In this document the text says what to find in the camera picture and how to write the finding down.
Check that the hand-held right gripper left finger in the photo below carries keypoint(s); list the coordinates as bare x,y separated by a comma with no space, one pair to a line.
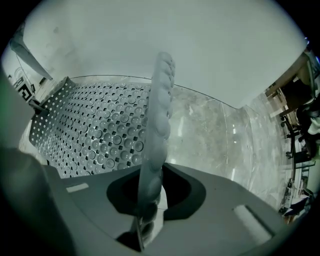
87,200

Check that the grey perforated bath mat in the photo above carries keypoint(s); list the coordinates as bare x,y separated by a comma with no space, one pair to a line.
100,125

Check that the black office chair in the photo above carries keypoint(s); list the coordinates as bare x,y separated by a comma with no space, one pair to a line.
300,135

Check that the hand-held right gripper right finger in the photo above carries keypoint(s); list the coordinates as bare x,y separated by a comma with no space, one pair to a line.
225,205

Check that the light green towel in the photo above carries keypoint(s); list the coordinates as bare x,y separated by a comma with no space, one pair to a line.
314,126

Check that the brown wooden desk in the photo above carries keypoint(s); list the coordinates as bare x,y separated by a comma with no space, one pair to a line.
280,100

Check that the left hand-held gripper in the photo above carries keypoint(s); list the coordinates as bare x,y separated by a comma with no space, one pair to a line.
23,91

